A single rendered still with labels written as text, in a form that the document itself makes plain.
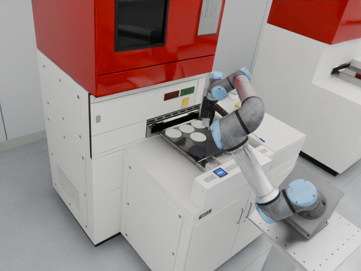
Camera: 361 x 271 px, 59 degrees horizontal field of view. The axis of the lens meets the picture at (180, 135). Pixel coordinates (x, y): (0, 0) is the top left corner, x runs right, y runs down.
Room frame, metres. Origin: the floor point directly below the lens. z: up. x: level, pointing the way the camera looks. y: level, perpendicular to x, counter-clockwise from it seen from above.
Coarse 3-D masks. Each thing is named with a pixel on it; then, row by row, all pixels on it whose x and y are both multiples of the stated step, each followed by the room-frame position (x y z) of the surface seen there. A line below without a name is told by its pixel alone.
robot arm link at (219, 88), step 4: (216, 80) 1.61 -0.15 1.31; (224, 80) 1.56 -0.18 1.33; (212, 84) 1.58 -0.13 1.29; (216, 84) 1.55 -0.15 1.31; (220, 84) 1.54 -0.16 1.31; (224, 84) 1.54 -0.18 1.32; (228, 84) 1.53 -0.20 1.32; (212, 88) 1.54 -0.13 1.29; (216, 88) 1.52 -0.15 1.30; (220, 88) 1.51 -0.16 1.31; (224, 88) 1.53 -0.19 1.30; (228, 88) 1.53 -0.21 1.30; (232, 88) 1.54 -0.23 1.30; (212, 92) 1.51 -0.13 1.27; (216, 92) 1.51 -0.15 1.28; (220, 92) 1.51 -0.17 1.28; (224, 92) 1.51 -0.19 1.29; (212, 96) 1.52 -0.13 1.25; (216, 96) 1.51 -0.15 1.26; (220, 96) 1.51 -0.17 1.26; (224, 96) 1.51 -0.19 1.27; (216, 100) 1.51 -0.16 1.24; (220, 100) 1.51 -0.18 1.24
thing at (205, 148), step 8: (192, 120) 1.85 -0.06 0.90; (200, 120) 1.87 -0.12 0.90; (168, 128) 1.71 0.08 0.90; (176, 128) 1.73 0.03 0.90; (168, 136) 1.62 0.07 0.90; (184, 136) 1.65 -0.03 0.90; (208, 136) 1.69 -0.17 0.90; (176, 144) 1.55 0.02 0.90; (184, 144) 1.56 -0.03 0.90; (192, 144) 1.57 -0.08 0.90; (200, 144) 1.59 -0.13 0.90; (208, 144) 1.60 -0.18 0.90; (192, 152) 1.49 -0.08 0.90; (200, 152) 1.51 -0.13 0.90; (208, 152) 1.52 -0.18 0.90
